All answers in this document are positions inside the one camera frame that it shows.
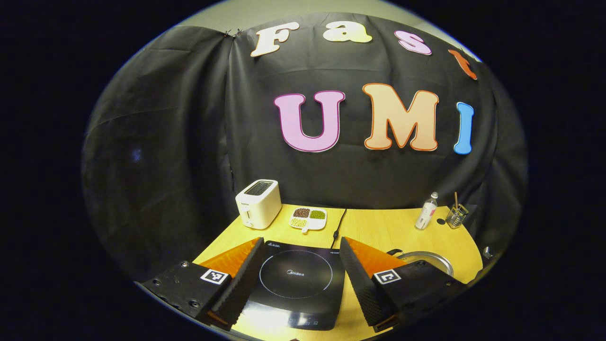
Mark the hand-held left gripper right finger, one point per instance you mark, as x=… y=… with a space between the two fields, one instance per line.
x=362 y=284

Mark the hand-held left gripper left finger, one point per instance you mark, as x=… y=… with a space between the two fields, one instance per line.
x=241 y=289

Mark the black induction cooktop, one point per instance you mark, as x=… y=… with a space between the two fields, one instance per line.
x=296 y=284

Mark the white divided bean dish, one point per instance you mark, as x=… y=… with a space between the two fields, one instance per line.
x=308 y=220

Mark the white toaster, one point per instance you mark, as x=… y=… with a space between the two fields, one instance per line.
x=258 y=206

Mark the small clear plastic bottle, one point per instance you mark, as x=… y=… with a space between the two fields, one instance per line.
x=426 y=213

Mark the ribbed glass cup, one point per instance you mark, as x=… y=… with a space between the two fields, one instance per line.
x=456 y=219

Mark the wooden stick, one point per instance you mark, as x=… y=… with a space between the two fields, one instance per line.
x=456 y=199

